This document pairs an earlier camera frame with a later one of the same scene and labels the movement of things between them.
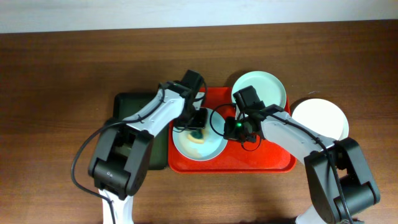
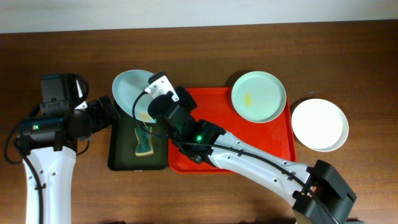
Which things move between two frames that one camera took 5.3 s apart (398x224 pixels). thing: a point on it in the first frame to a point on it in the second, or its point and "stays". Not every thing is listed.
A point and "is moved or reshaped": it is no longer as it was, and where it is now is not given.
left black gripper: x=198 y=119 to x=106 y=107
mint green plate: x=268 y=88 stays
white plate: x=322 y=116 stays
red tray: x=249 y=157 stays
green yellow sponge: x=197 y=135 is moved or reshaped
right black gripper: x=232 y=131 to x=185 y=98
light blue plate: x=214 y=142 is moved or reshaped
